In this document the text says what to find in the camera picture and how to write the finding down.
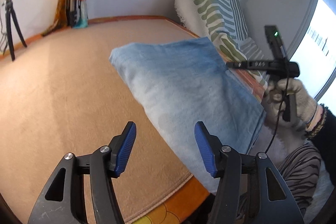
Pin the person's striped brown clothing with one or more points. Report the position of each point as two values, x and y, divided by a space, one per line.
299 169

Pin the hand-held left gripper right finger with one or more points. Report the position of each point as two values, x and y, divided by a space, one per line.
206 153

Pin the green striped cloth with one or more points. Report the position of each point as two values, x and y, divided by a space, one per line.
236 48

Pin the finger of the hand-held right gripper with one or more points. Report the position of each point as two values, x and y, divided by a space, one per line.
246 64

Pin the beige blanket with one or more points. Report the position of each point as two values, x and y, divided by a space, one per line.
65 95

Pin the black tripod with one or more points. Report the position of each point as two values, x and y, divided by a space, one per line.
10 22

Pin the person's right hand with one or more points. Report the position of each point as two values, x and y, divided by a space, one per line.
302 98

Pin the person's right forearm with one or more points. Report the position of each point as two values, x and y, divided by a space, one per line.
326 132

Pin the window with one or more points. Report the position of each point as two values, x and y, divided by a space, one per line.
323 50

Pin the light blue denim pants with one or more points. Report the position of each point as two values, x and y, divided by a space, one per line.
183 87

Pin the orange patterned bedsheet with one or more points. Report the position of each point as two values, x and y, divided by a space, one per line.
183 203

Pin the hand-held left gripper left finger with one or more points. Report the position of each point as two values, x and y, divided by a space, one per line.
126 153

